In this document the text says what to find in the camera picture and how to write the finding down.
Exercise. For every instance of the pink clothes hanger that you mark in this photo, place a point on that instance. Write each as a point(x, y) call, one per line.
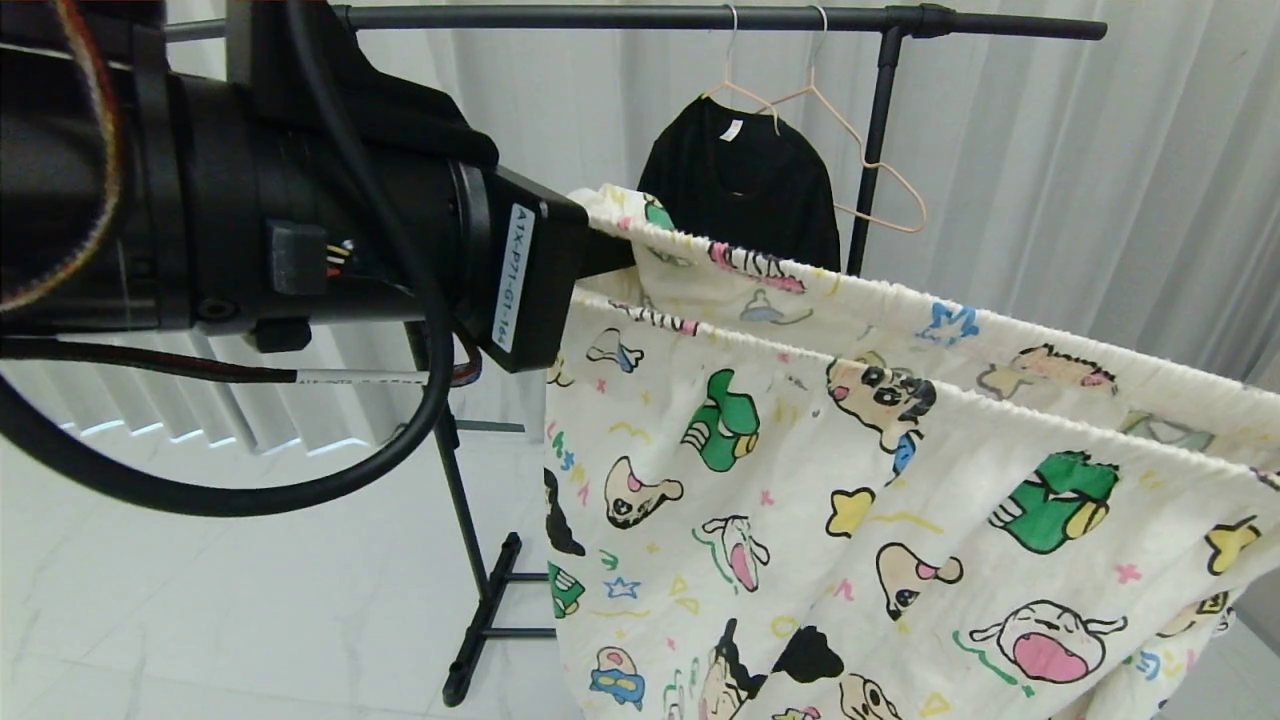
point(812, 87)
point(727, 82)

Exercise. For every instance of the black t-shirt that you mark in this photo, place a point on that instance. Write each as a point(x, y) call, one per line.
point(740, 190)

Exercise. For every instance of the black clothes rack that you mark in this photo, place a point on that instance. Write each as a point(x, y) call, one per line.
point(650, 17)

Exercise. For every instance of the white curtain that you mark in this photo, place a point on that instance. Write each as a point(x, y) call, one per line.
point(1050, 150)

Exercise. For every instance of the cream printed garment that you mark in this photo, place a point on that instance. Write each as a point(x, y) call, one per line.
point(800, 450)

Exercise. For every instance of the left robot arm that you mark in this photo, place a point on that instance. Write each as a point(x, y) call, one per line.
point(60, 200)

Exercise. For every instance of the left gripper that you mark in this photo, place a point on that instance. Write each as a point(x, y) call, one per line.
point(300, 220)

